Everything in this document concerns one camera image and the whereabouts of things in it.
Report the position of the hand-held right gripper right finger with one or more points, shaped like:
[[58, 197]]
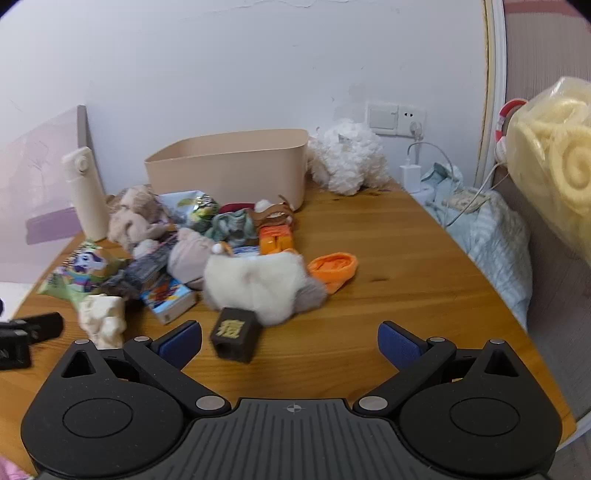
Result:
[[397, 346]]

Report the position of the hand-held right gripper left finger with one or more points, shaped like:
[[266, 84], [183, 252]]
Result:
[[182, 344]]

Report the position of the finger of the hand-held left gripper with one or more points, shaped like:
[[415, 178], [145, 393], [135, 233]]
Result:
[[44, 325]]

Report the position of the black cube with gold print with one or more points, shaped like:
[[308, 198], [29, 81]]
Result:
[[240, 341]]

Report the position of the pale pink cloth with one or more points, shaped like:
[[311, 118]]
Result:
[[189, 263]]

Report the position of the dark hair claw clip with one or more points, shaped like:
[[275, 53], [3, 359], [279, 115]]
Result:
[[115, 284]]

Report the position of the long black box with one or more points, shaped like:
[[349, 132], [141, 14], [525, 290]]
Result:
[[147, 267]]

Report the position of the white furry cloth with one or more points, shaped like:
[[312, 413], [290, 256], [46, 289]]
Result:
[[258, 281]]

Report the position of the white tissue packet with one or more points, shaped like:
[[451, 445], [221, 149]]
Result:
[[247, 250]]

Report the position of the green sock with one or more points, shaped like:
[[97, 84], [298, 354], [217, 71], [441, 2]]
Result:
[[233, 226]]

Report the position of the light blue snack packet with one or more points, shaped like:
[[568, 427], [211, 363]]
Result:
[[184, 205]]

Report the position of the brown hair claw clip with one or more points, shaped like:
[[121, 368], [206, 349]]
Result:
[[277, 213]]

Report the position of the beige plastic storage bin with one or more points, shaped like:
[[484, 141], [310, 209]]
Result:
[[221, 170]]

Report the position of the wooden desktop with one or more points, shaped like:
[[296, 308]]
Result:
[[415, 286]]

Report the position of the colourful cartoon box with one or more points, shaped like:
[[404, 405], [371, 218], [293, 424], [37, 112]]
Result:
[[168, 295]]

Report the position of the green cartoon snack packet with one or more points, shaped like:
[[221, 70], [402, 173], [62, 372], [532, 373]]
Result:
[[83, 272]]

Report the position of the cream thermos bottle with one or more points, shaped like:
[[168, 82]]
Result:
[[87, 203]]

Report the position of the light blue blanket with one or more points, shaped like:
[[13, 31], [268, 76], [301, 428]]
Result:
[[498, 249]]

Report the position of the orange plastic bottle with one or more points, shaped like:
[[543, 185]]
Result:
[[277, 240]]

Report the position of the pink and purple board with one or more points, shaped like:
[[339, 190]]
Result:
[[41, 184]]

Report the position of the white charger block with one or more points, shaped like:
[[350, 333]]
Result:
[[410, 177]]

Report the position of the white fluffy plush toy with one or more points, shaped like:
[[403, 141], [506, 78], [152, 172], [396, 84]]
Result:
[[351, 161]]

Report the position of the white plug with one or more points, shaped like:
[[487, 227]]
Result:
[[416, 129]]

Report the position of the red and white headphones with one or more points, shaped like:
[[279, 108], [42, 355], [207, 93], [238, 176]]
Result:
[[501, 134]]

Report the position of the clear bag of yellow rolls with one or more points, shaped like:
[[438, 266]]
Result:
[[554, 161]]

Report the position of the white wall socket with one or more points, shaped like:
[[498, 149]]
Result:
[[408, 114], [382, 117]]

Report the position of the cream bed frame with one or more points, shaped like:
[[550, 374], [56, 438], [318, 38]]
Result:
[[491, 92]]

